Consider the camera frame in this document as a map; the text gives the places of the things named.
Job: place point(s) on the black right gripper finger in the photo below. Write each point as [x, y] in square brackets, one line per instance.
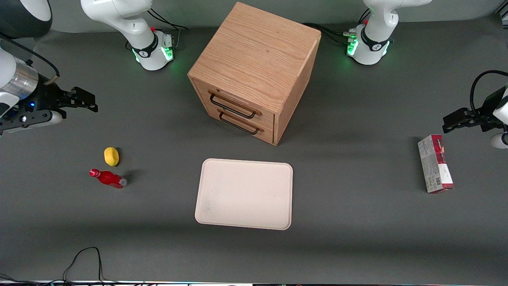
[85, 107]
[84, 95]

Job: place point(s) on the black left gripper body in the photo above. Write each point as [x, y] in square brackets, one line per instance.
[486, 112]

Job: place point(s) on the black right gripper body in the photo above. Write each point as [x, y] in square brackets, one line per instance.
[45, 96]

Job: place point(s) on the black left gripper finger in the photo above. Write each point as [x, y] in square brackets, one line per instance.
[460, 125]
[456, 115]

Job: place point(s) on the red coke bottle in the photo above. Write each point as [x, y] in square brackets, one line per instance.
[109, 178]

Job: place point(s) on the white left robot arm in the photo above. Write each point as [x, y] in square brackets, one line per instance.
[375, 28]

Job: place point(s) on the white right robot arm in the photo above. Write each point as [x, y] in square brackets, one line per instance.
[131, 24]

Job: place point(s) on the beige rectangular tray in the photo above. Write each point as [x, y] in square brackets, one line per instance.
[244, 194]

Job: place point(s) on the grey and red carton box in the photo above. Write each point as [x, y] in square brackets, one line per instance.
[434, 165]

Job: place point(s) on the yellow lemon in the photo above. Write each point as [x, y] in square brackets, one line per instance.
[111, 156]

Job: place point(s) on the wooden two-drawer cabinet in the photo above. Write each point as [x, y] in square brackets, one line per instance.
[254, 59]

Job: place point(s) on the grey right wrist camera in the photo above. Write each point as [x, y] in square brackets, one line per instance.
[35, 119]

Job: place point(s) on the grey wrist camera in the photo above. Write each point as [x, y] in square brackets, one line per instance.
[499, 140]
[35, 119]

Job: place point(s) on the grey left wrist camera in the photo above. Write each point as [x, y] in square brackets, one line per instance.
[499, 140]

